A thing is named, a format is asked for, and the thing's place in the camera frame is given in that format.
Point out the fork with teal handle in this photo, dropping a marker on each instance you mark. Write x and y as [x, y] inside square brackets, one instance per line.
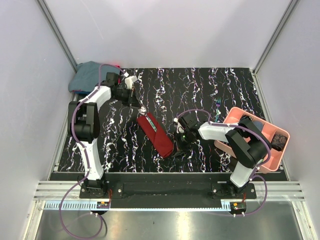
[218, 102]

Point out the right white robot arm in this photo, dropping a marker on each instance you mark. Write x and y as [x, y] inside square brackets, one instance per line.
[247, 142]

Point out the dark red cloth napkin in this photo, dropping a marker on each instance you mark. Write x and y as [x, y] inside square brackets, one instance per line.
[159, 139]

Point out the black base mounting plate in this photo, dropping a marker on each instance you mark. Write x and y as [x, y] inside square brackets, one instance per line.
[169, 191]

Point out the silver spoon patterned handle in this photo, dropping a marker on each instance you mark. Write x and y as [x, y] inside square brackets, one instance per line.
[143, 112]

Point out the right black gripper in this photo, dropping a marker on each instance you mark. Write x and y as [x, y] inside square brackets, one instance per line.
[180, 148]

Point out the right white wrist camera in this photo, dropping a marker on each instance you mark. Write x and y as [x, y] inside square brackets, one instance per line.
[179, 128]

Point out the right aluminium frame post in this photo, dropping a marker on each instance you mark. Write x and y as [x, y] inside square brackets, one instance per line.
[276, 33]

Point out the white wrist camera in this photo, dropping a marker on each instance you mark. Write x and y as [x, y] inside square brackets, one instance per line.
[179, 128]
[129, 80]

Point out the aluminium frame post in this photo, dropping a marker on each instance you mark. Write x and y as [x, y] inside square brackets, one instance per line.
[276, 33]
[57, 32]

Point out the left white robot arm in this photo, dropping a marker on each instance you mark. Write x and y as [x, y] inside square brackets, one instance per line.
[84, 126]

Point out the folded grey-blue cloth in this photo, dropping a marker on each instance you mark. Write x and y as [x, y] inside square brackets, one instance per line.
[89, 73]

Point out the brown patterned rolled sock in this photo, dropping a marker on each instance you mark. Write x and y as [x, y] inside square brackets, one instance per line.
[278, 142]

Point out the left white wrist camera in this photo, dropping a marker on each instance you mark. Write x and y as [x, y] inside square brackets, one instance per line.
[129, 80]

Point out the left aluminium frame post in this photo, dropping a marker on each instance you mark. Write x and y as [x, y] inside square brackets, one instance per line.
[57, 32]

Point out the grey-blue rolled sock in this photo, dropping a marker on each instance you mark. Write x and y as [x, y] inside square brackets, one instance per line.
[259, 125]

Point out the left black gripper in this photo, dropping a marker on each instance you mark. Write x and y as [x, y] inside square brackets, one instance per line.
[127, 102]

